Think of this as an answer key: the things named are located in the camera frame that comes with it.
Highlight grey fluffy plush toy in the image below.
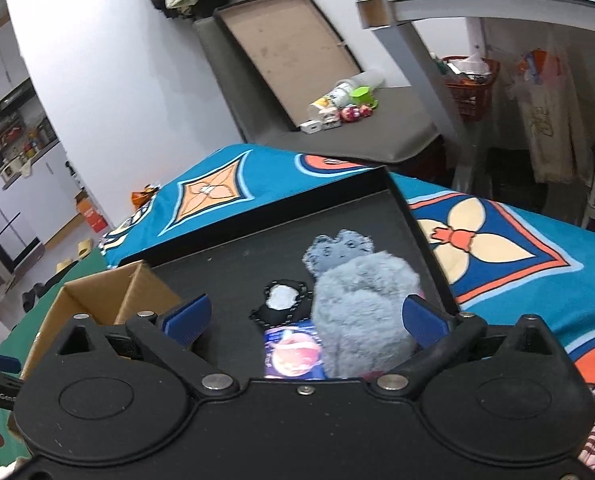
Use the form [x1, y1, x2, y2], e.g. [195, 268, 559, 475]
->
[311, 252, 421, 379]

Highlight black heart soft toy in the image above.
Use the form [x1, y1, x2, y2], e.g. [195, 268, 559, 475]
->
[250, 280, 314, 330]

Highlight purple tissue pack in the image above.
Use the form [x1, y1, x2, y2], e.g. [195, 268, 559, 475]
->
[265, 320, 327, 380]

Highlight green cloth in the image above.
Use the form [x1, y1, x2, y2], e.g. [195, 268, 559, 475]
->
[0, 246, 110, 468]

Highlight brown cardboard box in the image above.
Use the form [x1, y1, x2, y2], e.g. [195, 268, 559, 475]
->
[20, 261, 181, 379]

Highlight black shallow tray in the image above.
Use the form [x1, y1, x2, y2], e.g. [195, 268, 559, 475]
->
[122, 168, 459, 382]

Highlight blue patterned blanket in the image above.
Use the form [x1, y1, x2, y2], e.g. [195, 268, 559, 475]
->
[98, 142, 595, 480]

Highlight yellow slippers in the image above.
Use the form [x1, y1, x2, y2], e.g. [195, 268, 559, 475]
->
[55, 238, 94, 273]

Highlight orange gift bag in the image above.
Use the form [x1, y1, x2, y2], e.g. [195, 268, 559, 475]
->
[130, 184, 160, 210]

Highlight orange cardboard box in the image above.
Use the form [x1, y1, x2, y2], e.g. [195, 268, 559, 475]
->
[75, 190, 108, 233]

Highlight grey sofa mattress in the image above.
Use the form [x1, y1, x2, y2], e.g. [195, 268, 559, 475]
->
[195, 18, 446, 174]

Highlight green cup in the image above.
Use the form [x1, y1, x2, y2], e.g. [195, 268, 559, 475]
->
[351, 86, 379, 110]

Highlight white plastic bottle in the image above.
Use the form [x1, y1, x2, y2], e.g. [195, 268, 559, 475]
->
[307, 68, 385, 119]

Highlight red basket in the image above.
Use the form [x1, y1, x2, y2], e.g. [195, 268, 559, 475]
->
[442, 53, 500, 122]

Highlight grey desk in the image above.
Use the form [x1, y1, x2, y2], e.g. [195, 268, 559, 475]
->
[356, 0, 595, 194]

